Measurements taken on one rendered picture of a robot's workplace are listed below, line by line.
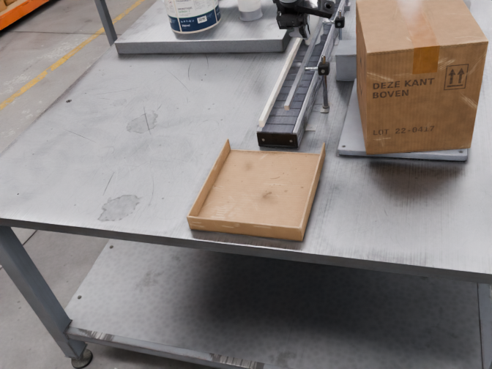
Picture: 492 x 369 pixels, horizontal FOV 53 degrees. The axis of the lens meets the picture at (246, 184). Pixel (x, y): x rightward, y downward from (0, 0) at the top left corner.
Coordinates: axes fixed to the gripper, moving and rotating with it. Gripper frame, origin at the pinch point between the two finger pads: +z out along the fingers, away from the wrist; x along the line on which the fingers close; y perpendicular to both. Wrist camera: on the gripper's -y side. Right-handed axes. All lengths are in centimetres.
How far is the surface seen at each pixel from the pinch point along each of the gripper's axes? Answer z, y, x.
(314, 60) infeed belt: 1.8, -2.5, 7.7
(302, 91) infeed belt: -7.6, -2.3, 24.1
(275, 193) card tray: -23, -3, 60
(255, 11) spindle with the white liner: 15.7, 25.4, -22.5
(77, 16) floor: 210, 285, -177
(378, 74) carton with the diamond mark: -36, -25, 35
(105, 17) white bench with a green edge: 107, 167, -94
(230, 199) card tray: -24, 7, 63
